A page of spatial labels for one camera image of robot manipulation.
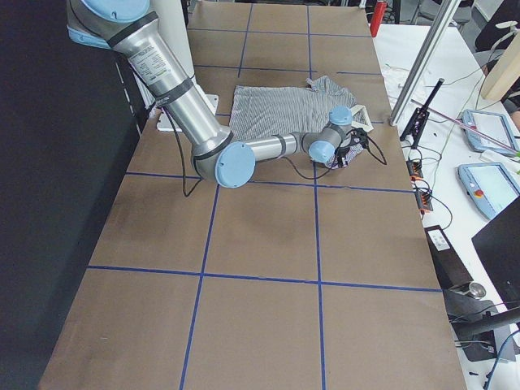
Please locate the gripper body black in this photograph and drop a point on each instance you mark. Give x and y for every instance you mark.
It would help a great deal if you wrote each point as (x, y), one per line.
(344, 154)

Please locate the striped polo shirt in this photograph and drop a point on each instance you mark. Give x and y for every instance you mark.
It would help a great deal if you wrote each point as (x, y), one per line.
(316, 120)

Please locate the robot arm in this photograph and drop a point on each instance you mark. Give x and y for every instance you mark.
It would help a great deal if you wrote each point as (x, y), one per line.
(152, 36)

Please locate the black stand with clamp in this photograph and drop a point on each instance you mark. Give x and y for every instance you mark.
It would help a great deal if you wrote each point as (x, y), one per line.
(419, 118)

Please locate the long metal rod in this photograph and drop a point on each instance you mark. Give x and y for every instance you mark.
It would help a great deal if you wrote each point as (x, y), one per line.
(472, 128)

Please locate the orange black connector strip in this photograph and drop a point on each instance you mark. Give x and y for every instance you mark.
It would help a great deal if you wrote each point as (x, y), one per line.
(422, 190)

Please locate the red cylinder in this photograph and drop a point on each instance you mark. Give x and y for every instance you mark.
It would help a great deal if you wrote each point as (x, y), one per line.
(377, 17)

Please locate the far teach pendant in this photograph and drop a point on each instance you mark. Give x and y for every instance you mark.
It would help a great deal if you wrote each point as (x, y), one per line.
(492, 124)

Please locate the teach pendant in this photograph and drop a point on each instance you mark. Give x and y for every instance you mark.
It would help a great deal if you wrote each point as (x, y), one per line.
(489, 185)
(492, 124)

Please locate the near teach pendant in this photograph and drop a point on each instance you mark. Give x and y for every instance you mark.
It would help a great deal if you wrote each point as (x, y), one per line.
(489, 185)

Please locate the black box with label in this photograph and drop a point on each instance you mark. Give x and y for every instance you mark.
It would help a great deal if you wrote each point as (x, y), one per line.
(449, 268)

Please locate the seated person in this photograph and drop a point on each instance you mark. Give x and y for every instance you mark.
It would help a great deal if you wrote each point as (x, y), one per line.
(507, 11)

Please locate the black monitor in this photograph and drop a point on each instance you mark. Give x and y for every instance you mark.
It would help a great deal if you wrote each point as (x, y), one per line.
(497, 245)

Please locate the metal cup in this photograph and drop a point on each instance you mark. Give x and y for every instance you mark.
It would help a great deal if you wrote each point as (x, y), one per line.
(476, 290)

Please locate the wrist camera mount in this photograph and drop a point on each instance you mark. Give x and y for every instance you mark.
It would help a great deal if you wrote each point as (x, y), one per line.
(358, 136)

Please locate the aluminium frame post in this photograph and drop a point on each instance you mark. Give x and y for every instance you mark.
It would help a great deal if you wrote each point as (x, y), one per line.
(428, 48)

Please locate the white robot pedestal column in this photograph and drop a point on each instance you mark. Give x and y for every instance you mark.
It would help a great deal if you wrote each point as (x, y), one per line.
(172, 22)

